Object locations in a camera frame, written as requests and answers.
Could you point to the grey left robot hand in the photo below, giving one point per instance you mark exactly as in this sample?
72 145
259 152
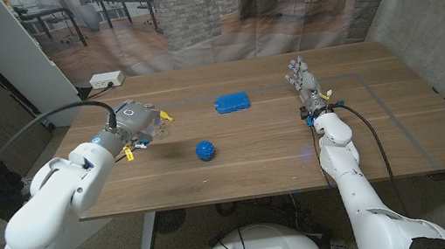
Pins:
133 120

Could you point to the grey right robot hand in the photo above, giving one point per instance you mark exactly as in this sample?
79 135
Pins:
307 85

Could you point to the clear plastic water bottle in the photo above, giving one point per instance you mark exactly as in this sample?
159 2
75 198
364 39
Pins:
160 128

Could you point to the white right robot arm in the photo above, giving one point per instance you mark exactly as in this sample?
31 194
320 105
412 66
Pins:
358 201

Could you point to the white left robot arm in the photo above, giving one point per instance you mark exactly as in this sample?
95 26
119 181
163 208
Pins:
42 222

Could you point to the blue spiky ball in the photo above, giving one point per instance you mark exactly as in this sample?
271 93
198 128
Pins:
205 150

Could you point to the white power strip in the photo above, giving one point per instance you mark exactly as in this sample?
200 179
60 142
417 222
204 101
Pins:
106 79

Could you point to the blue rectangular sponge pad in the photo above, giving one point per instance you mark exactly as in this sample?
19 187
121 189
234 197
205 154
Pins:
231 102

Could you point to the dark round floor fan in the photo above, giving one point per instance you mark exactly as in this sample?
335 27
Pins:
169 221

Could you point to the white table leg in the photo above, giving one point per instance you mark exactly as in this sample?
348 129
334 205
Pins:
147 237

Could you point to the printed office backdrop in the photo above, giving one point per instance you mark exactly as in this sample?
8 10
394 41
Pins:
197 13

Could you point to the white partition board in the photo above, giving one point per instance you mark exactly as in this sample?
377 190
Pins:
8 50

